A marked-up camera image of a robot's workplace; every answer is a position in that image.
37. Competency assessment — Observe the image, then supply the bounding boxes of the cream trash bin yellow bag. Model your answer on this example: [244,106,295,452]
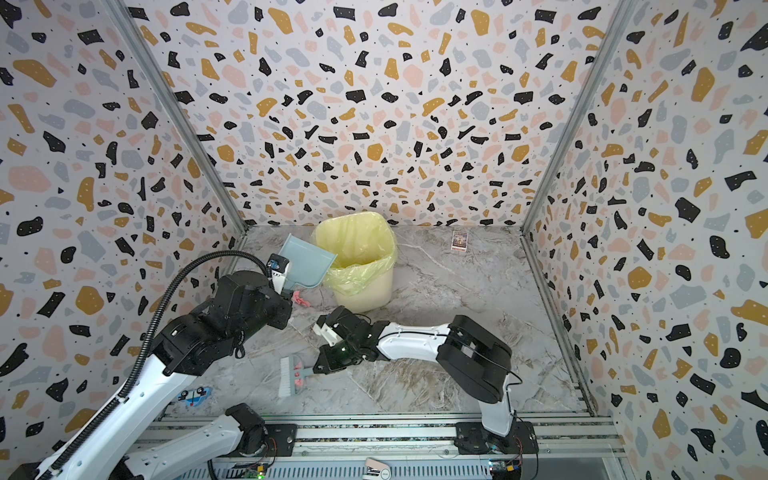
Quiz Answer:
[311,212,398,313]

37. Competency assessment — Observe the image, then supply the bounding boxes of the teal hand brush white bristles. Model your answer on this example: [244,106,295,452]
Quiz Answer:
[278,355,314,398]

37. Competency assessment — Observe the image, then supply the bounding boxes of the teal plastic dustpan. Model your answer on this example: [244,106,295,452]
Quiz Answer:
[279,235,337,291]

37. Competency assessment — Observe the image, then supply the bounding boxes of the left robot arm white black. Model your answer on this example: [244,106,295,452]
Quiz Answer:
[11,271,292,479]

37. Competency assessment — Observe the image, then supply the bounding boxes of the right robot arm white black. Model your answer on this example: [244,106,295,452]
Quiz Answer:
[313,306,539,455]

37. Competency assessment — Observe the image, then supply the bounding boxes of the pink paper scrap far left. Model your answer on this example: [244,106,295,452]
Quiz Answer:
[292,291,311,308]

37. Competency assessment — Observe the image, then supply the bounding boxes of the blue toy car sticker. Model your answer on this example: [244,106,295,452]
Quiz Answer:
[176,387,213,407]

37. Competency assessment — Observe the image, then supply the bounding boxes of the small card box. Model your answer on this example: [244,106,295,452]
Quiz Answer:
[451,230,469,252]

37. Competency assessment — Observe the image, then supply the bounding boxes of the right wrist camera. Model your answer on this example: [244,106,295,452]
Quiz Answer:
[312,323,343,347]

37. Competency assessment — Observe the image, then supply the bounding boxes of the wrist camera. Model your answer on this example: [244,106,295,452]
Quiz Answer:
[312,323,343,347]
[266,254,291,294]

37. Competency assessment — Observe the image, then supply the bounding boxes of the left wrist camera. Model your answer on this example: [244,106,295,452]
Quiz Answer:
[266,254,291,294]

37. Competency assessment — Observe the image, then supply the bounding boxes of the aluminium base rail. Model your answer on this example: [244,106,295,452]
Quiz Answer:
[113,411,631,480]

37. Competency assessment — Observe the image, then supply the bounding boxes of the black corrugated cable conduit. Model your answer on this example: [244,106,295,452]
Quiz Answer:
[35,250,271,480]

